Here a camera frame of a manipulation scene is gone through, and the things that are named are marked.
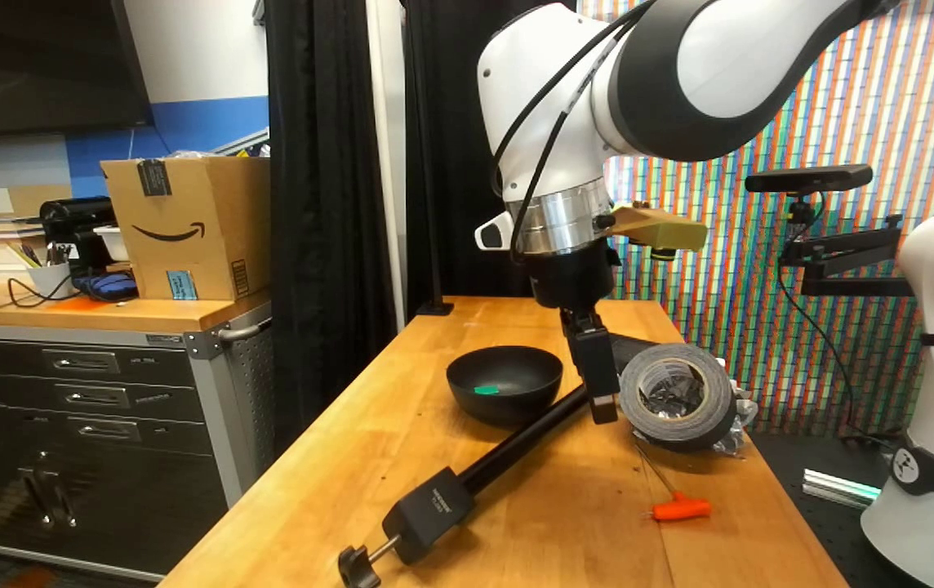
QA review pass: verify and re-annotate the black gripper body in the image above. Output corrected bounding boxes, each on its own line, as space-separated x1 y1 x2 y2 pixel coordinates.
527 238 619 318

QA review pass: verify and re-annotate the large black tape roll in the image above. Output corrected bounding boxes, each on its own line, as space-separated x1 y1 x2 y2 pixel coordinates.
613 344 748 453

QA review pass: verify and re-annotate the black bowl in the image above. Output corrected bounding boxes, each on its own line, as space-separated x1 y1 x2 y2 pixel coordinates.
445 344 564 427

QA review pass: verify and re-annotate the black curtain stand foot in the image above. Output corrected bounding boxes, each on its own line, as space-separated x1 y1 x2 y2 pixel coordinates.
412 294 457 320

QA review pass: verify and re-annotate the small orange tool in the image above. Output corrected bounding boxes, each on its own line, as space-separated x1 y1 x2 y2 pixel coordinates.
649 498 713 525

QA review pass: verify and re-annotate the black curtain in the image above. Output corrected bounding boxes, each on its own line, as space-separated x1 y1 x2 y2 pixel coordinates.
261 0 399 452
399 0 600 320

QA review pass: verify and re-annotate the black pole with clamp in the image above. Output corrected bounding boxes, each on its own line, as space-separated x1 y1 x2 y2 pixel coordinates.
333 380 600 588

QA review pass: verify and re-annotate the iridescent backdrop sheet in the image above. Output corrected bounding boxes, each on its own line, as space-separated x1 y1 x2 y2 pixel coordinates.
578 0 934 438

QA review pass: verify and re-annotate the Amazon cardboard box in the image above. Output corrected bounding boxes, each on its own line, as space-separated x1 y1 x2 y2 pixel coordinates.
97 152 275 303

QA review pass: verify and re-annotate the blue flat item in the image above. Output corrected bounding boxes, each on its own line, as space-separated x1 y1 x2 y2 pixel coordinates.
82 271 140 303

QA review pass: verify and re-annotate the wooden workbench top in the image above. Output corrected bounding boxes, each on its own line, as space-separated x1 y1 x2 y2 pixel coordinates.
0 276 275 338

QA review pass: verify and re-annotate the black desktop device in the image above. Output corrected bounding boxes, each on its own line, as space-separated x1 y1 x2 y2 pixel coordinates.
40 193 140 301

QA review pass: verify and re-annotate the small plain cardboard box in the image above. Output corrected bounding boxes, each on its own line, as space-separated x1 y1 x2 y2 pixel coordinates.
2 180 79 218

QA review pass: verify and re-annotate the tan wrist camera box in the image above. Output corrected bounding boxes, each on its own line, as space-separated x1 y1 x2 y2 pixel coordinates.
593 204 713 262

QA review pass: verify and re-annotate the black cable with white label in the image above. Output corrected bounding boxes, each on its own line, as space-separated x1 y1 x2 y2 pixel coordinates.
505 61 613 262

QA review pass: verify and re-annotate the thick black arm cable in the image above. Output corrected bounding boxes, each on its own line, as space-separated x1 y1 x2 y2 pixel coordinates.
488 2 649 193

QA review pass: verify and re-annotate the thin black camera cable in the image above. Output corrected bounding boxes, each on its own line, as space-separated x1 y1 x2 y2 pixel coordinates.
775 256 871 445

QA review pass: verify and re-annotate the black bar camera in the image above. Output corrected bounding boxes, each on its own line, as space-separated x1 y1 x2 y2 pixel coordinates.
743 163 875 196

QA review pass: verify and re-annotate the aluminium rail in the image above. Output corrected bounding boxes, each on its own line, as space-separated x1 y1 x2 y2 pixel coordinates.
800 465 885 511

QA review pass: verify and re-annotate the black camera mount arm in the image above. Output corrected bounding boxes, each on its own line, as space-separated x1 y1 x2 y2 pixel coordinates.
775 193 917 301

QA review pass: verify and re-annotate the black wall monitor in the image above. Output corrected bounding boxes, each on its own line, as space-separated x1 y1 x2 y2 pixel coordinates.
0 0 153 140

